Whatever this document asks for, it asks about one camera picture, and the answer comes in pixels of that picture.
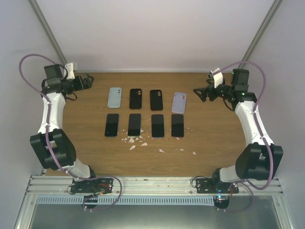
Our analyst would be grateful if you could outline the lilac phone case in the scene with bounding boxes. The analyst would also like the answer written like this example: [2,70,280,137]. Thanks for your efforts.
[171,92,187,115]

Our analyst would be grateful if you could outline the light blue phone case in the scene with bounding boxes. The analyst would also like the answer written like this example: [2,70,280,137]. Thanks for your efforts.
[107,87,122,108]

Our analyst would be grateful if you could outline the black smartphone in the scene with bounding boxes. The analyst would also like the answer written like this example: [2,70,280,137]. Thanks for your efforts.
[104,114,119,137]
[128,114,141,136]
[171,114,184,137]

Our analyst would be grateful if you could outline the black cased phone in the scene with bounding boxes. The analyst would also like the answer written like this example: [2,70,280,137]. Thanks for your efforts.
[150,90,163,111]
[129,88,142,109]

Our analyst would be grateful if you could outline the blue smartphone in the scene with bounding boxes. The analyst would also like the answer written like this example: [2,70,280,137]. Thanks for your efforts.
[152,114,164,138]

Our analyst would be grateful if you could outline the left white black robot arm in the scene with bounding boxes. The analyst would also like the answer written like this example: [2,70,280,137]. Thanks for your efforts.
[30,62,98,193]

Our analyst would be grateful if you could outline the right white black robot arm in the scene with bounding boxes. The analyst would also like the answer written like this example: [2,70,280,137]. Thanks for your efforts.
[194,69,284,193]

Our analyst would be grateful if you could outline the white debris pieces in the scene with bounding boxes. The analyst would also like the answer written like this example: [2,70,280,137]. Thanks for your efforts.
[117,114,199,155]

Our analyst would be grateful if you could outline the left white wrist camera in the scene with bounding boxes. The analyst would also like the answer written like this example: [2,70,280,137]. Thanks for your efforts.
[64,62,77,80]

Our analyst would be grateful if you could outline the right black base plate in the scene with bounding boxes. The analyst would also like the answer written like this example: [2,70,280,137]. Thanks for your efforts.
[190,177,239,194]

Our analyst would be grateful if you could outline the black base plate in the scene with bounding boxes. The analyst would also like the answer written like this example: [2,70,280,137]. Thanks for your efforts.
[66,178,113,195]
[190,177,239,194]

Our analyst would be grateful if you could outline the aluminium front rail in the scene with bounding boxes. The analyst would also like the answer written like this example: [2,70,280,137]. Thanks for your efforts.
[26,176,283,196]

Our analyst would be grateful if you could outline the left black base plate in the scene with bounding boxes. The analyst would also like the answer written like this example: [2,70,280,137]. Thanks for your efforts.
[66,178,113,195]

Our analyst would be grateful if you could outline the grey slotted cable duct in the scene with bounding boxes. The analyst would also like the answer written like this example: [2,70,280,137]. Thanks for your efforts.
[36,195,214,206]

